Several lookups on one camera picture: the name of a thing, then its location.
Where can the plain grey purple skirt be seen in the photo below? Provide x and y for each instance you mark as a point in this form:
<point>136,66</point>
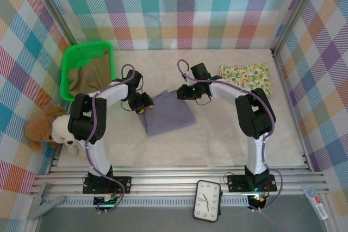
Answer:
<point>168,115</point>

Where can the lemon print skirt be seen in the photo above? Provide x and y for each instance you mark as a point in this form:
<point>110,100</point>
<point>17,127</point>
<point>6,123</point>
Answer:
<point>244,75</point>

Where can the white plush dog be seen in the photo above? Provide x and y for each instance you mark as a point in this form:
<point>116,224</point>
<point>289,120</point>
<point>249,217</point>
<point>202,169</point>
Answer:
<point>61,131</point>

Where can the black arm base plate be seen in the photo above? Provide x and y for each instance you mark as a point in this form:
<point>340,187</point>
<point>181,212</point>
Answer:
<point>236,183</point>
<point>123,184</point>

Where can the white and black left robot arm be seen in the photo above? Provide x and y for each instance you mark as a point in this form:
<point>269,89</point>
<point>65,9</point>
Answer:
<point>87,118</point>

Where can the aluminium rail frame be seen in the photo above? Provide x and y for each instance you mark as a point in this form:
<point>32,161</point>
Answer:
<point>174,185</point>

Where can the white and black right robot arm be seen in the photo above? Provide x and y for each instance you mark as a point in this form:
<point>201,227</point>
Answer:
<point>255,115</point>

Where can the brown teddy bear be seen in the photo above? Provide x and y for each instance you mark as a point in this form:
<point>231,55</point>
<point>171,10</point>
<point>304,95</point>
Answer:
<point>36,128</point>

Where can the plain olive skirt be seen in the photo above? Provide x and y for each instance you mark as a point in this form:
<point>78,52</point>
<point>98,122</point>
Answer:
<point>89,74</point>

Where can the white clock with black frame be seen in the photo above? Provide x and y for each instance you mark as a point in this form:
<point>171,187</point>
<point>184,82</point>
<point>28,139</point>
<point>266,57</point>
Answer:
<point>206,200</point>

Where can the green plastic basket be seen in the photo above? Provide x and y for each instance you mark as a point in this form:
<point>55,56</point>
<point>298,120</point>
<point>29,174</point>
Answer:
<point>81,51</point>

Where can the black controller board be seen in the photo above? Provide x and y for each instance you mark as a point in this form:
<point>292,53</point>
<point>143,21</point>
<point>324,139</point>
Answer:
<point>257,200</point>
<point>106,202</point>

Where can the aluminium corner post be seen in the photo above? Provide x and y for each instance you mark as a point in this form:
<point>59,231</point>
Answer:
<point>54,9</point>
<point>296,9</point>

